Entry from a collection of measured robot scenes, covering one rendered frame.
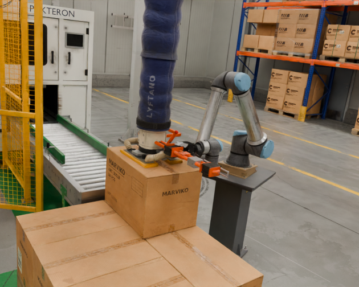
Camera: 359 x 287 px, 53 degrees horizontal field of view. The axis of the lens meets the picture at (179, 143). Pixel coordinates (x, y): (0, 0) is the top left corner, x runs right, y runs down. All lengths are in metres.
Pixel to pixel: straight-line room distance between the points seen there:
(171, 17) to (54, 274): 1.52
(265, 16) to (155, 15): 9.07
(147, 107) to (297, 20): 8.42
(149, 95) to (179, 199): 0.66
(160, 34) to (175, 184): 0.90
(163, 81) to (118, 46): 10.28
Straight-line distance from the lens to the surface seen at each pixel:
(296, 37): 10.33
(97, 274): 1.97
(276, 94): 10.66
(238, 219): 2.98
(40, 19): 3.14
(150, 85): 2.22
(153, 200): 2.16
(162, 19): 2.19
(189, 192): 2.29
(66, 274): 1.99
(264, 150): 2.70
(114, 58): 12.44
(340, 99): 11.01
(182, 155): 2.07
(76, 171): 3.26
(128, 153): 2.41
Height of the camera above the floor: 1.71
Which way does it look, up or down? 16 degrees down
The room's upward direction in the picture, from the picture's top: 6 degrees clockwise
